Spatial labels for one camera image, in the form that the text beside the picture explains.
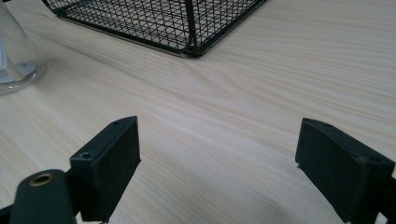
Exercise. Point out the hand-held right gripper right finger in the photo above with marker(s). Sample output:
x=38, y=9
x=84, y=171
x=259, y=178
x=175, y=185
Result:
x=339, y=174

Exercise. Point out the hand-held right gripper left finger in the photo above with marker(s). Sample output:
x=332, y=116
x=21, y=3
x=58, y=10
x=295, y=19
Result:
x=106, y=168

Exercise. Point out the clear glass flask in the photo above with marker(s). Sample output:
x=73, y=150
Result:
x=15, y=56

